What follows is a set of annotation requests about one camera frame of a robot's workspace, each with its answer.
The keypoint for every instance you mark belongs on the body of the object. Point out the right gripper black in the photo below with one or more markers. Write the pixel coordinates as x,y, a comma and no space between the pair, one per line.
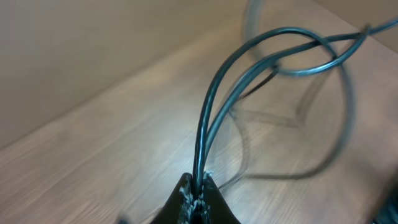
387,214

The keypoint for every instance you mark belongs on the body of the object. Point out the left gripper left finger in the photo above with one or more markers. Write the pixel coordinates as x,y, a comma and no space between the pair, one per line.
177,208

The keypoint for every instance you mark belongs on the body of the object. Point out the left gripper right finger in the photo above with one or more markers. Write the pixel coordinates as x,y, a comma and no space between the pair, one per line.
215,209

